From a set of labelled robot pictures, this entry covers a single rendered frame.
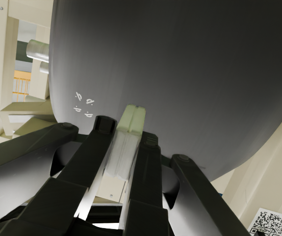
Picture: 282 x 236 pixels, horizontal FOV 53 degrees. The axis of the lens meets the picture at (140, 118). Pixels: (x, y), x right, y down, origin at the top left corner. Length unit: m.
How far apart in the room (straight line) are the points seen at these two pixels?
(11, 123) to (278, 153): 0.87
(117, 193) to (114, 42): 0.72
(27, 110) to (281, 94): 0.88
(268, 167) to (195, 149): 0.28
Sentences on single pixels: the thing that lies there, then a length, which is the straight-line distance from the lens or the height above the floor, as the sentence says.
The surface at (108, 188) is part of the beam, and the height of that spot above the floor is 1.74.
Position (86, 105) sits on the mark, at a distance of 0.33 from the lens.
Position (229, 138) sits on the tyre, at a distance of 0.34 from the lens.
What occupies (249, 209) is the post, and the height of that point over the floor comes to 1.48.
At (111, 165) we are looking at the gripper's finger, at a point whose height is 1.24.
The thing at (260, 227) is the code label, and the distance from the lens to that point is 0.69.
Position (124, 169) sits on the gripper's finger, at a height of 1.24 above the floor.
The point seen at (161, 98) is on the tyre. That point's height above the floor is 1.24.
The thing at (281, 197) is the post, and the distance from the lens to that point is 0.65.
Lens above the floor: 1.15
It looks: 23 degrees up
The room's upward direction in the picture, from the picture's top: 163 degrees counter-clockwise
